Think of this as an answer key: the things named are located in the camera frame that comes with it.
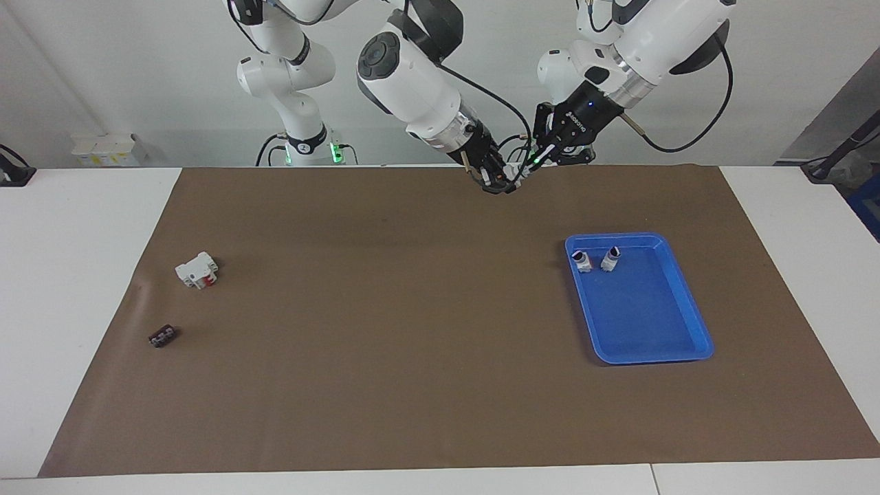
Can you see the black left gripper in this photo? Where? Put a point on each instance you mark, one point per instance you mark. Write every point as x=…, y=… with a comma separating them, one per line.
x=584, y=113

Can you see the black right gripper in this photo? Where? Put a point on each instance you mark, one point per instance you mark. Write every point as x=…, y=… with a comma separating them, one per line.
x=481, y=148

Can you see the rotary selector switch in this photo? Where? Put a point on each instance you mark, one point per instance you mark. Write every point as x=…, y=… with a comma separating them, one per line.
x=520, y=172
x=582, y=260
x=610, y=259

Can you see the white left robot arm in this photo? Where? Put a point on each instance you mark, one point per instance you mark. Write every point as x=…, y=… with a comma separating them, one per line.
x=660, y=34

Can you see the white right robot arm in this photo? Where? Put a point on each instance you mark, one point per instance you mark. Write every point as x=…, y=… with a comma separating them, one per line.
x=412, y=75

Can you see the brown paper mat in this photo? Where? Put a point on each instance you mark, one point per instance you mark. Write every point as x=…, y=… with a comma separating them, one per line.
x=412, y=344

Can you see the blue plastic tray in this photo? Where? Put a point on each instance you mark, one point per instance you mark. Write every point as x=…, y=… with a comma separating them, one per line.
x=646, y=316

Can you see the white circuit breaker red lever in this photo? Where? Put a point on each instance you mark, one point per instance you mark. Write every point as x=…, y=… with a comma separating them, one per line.
x=196, y=269

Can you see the blue crate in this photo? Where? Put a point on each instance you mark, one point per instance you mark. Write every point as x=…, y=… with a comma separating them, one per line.
x=867, y=206

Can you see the small black terminal block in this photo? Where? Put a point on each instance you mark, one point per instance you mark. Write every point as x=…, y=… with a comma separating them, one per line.
x=163, y=336

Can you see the white box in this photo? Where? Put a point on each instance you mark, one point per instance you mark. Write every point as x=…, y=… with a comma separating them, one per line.
x=110, y=150

